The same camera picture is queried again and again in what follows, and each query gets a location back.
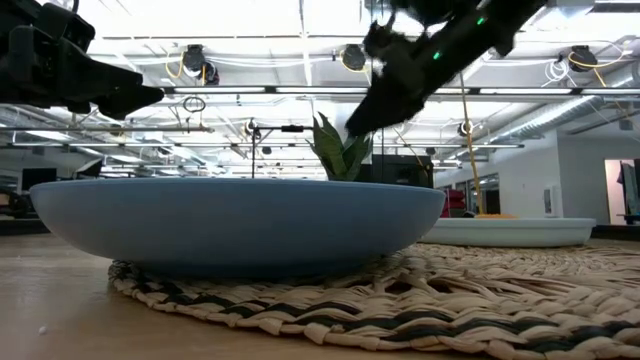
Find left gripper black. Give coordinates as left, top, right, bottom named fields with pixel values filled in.
left=0, top=22, right=165, bottom=120

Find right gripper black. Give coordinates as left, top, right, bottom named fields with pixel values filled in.
left=344, top=37, right=454, bottom=137

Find dark blue shallow bowl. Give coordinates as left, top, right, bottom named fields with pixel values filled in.
left=28, top=177, right=446, bottom=278

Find green snake plant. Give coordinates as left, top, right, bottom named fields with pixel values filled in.
left=305, top=110, right=375, bottom=182

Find long ceiling light strip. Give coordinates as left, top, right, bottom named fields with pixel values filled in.
left=163, top=85, right=640, bottom=96

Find black monitor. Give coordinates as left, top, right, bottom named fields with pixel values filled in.
left=21, top=167, right=58, bottom=191

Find red stacked seats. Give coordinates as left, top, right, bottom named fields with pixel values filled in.
left=439, top=188, right=467, bottom=218

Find black boom stand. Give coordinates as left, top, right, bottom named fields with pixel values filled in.
left=249, top=123, right=314, bottom=179

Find pale blue plate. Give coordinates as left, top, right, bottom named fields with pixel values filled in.
left=418, top=217, right=597, bottom=249

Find round woven straw mat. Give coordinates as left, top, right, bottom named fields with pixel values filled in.
left=107, top=242, right=640, bottom=360

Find dark hanging garment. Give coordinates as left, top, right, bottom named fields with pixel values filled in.
left=617, top=160, right=640, bottom=216

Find long grey ceiling rail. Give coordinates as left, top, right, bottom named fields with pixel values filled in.
left=0, top=124, right=216, bottom=134

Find black ceiling cable reel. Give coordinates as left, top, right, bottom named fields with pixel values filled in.
left=568, top=44, right=599, bottom=74
left=180, top=43, right=221, bottom=86
left=341, top=43, right=367, bottom=72

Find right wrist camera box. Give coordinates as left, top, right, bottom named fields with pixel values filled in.
left=363, top=13, right=406, bottom=59

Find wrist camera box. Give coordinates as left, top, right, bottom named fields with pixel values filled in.
left=363, top=13, right=406, bottom=59
left=29, top=0, right=96, bottom=54

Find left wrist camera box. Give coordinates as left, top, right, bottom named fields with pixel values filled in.
left=29, top=0, right=96, bottom=54

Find black hanging cable loop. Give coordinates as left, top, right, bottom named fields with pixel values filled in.
left=182, top=95, right=207, bottom=114

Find yellow hanging power cable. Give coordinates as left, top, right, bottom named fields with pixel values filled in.
left=458, top=72, right=485, bottom=216

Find silver ventilation duct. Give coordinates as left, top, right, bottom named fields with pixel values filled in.
left=499, top=94, right=640, bottom=141

